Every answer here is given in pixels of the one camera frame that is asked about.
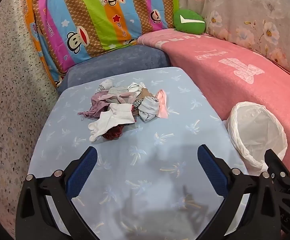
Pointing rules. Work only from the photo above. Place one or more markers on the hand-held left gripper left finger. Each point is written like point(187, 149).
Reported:
point(83, 166)

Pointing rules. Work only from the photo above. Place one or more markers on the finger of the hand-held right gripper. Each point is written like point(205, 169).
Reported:
point(276, 165)

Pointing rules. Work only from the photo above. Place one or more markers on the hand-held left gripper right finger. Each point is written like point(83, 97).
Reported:
point(209, 166)

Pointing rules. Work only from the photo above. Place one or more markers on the white lined waste bin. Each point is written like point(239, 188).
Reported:
point(254, 130)

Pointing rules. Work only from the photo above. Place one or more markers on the leopard print cloth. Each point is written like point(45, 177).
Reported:
point(137, 103)

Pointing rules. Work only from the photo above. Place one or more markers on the dark red scrunchie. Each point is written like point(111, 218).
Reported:
point(113, 133)

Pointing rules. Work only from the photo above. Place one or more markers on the white glove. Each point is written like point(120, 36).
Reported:
point(105, 125)

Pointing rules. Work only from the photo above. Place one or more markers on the mauve cloth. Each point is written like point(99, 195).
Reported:
point(97, 102)

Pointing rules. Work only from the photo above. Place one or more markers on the light blue palm print cloth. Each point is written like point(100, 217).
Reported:
point(147, 142)

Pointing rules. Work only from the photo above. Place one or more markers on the pink cloth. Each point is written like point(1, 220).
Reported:
point(162, 105)

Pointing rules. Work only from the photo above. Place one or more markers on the grey cloth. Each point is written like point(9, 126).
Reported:
point(117, 92)

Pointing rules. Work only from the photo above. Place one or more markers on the grey rolled sock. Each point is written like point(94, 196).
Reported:
point(147, 110)

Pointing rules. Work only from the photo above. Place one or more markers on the small white sock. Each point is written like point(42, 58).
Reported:
point(106, 84)

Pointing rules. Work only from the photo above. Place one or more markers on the pink blanket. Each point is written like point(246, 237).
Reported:
point(222, 80)

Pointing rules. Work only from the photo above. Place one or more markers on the white striped sock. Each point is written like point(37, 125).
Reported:
point(135, 87)

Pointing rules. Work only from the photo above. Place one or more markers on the blue-grey sofa cushion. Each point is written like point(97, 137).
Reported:
point(115, 60)

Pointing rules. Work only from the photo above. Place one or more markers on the green check mark cushion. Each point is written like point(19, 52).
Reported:
point(189, 27)

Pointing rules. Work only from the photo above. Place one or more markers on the striped monkey print sheet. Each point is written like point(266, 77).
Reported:
point(97, 17)

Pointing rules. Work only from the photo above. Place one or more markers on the grey floral sheet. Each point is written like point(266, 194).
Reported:
point(247, 10)

